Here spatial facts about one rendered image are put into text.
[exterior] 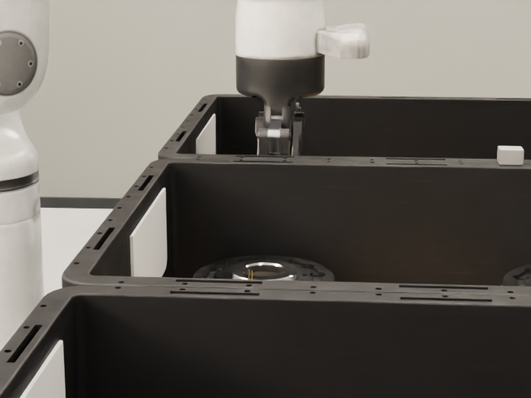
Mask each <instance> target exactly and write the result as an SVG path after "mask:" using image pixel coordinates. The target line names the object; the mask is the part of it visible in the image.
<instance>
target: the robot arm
mask: <svg viewBox="0 0 531 398"><path fill-rule="evenodd" d="M49 5H50V0H0V350H1V349H3V347H4V346H5V345H6V343H7V342H8V341H9V339H10V338H11V337H12V335H13V334H14V333H15V332H16V331H17V330H18V328H19V327H20V326H21V324H22V323H23V322H24V320H25V319H26V318H27V317H28V315H29V314H30V313H31V312H32V311H33V309H34V308H35V307H36V305H37V304H38V303H39V302H40V300H41V299H42V298H43V296H44V285H43V248H42V229H41V211H40V175H39V160H38V154H37V151H36V149H35V147H34V145H33V144H32V142H31V141H30V140H29V138H28V135H27V133H26V132H25V130H24V127H23V123H22V121H21V114H20V109H21V108H22V107H23V106H25V105H26V104H27V103H28V102H29V101H30V100H31V99H32V98H33V97H34V95H35V94H36V93H37V92H38V90H39V88H40V85H41V84H42V82H43V79H44V76H45V73H46V70H47V63H48V54H49ZM369 53H370V34H369V31H368V28H367V26H366V25H365V24H361V23H354V24H343V25H338V26H331V27H326V26H325V14H324V8H323V0H238V2H237V9H236V15H235V75H236V89H237V91H238V92H239V93H240V94H242V95H244V96H249V97H253V98H254V97H259V98H261V99H263V101H264V104H265V105H264V111H259V113H258V117H256V119H255V133H256V136H257V139H258V155H265V156H301V155H302V151H303V138H302V136H303V131H304V123H305V118H304V112H301V107H300V106H299V103H297V102H296V98H307V97H312V96H316V95H318V94H320V93H321V92H322V91H323V90H324V87H325V55H328V56H331V57H335V58H343V59H361V58H367V57H368V56H369Z"/></svg>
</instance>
